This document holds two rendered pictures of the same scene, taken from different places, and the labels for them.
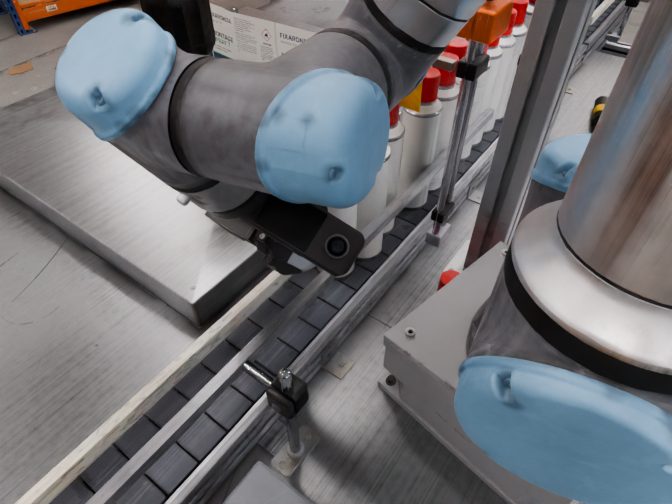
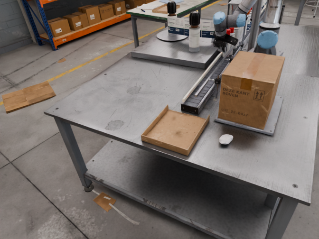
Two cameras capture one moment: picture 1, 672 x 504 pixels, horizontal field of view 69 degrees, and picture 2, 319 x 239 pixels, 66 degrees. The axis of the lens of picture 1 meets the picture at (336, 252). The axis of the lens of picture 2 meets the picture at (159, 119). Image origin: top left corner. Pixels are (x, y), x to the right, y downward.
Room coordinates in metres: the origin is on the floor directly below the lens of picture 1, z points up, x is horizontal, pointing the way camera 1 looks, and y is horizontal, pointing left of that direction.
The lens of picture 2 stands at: (-1.27, 0.68, 1.70)
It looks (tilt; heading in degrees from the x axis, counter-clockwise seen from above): 38 degrees down; 356
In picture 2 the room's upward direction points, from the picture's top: 5 degrees counter-clockwise
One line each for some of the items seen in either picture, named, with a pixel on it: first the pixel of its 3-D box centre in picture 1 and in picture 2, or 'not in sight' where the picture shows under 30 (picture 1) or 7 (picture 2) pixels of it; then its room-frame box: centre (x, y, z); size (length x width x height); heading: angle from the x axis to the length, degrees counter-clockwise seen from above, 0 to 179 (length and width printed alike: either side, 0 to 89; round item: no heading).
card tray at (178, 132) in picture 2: not in sight; (176, 127); (-0.27, 0.52, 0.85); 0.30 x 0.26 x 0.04; 144
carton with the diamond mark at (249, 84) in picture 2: not in sight; (250, 87); (-0.19, 0.10, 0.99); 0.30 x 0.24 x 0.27; 143
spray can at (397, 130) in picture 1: (380, 166); not in sight; (0.53, -0.06, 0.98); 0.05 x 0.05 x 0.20
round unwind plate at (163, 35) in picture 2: not in sight; (173, 35); (1.03, 0.31, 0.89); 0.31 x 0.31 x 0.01
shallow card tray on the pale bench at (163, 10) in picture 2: not in sight; (166, 8); (2.28, 0.19, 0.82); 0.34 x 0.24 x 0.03; 139
